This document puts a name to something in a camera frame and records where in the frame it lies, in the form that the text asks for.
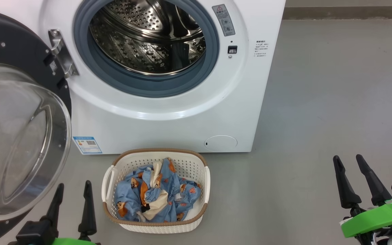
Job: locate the metal door hinge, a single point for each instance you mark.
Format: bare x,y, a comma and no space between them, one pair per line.
63,54

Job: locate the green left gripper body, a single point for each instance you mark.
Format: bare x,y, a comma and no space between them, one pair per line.
73,242

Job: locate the white perforated laundry basket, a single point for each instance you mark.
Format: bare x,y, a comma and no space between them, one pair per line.
189,166

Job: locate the black door latch socket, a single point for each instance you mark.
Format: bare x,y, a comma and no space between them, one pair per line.
232,49

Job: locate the black round glass washer door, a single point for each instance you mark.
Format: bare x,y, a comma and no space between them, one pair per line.
19,136

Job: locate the grey warning sticker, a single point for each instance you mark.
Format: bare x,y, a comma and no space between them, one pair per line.
224,20

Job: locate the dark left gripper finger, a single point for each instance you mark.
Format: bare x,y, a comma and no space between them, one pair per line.
87,217
54,211

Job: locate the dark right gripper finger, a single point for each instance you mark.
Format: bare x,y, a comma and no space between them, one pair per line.
347,194
376,190

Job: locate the blue bear print garment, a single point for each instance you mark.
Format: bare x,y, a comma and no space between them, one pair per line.
189,195
128,197

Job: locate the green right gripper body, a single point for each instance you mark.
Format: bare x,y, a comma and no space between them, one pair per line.
373,219

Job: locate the white front-load washing machine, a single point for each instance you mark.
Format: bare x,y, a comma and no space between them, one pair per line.
168,126

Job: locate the round white filter cover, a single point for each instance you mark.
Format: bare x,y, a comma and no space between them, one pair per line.
221,143

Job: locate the blue energy label sticker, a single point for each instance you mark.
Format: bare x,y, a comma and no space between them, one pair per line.
87,145

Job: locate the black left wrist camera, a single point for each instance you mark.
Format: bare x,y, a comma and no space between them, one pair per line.
34,233

